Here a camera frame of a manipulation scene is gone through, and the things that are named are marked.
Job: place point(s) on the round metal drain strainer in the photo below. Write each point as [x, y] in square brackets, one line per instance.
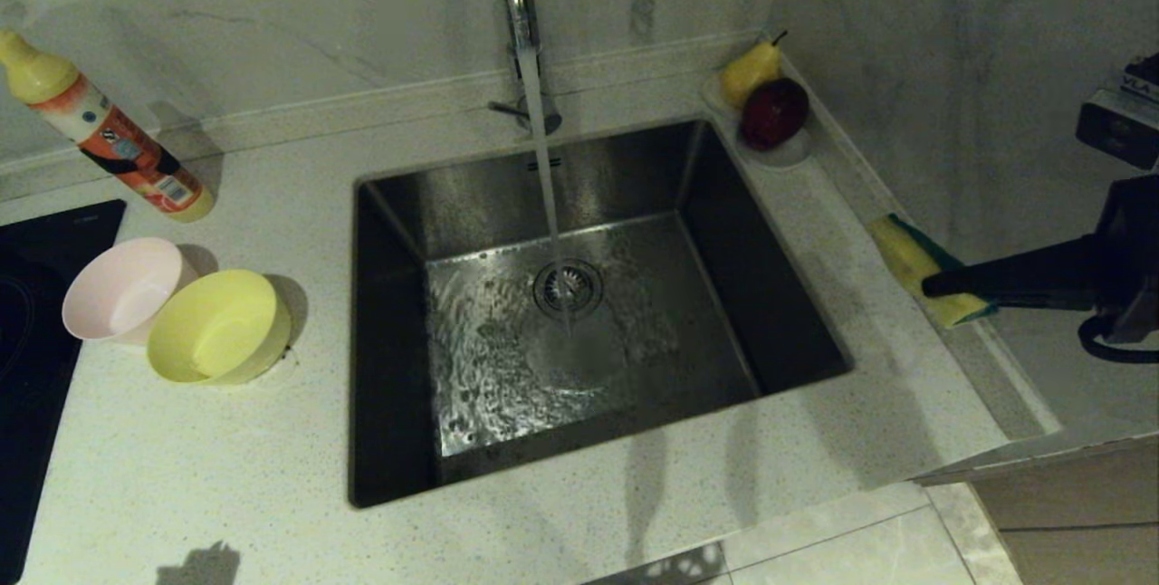
[567, 288]

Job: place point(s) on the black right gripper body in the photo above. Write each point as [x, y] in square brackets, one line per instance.
[1132, 259]

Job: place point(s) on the dark red apple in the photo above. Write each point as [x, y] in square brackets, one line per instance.
[776, 112]

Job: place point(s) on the orange label dish soap bottle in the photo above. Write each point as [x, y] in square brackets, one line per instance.
[113, 146]

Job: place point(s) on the black induction cooktop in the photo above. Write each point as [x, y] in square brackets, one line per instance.
[36, 340]

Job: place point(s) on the beige wooden cabinet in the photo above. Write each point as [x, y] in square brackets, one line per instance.
[1077, 513]

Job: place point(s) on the stainless steel sink basin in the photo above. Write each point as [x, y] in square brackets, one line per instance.
[724, 295]

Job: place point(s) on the running water stream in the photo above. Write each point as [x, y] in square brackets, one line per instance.
[541, 159]

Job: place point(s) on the pink plastic bowl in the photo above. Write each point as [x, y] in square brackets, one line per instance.
[113, 291]

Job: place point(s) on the yellow plastic bowl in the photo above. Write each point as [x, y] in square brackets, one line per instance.
[217, 331]

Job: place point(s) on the yellow pear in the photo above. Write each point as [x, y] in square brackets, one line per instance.
[750, 71]

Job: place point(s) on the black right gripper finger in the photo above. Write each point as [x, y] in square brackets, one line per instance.
[1014, 282]

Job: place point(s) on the green and yellow sponge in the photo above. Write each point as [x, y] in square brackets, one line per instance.
[905, 254]

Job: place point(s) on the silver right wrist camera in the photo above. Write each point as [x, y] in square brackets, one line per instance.
[1123, 119]

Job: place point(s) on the small white dish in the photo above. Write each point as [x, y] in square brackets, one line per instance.
[786, 156]

